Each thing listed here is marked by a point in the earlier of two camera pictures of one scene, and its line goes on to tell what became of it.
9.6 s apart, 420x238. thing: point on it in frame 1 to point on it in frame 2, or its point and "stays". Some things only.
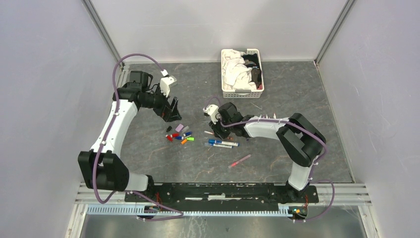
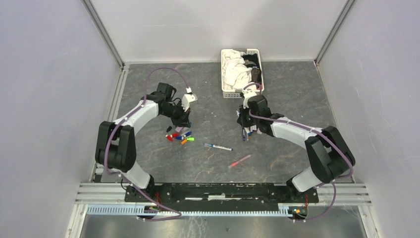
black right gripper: [217, 132] to [241, 120]
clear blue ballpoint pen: [211, 144] stays
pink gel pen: [239, 160] stays
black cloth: [251, 60] stays
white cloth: [236, 75] stays
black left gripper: [169, 113] to [183, 121]
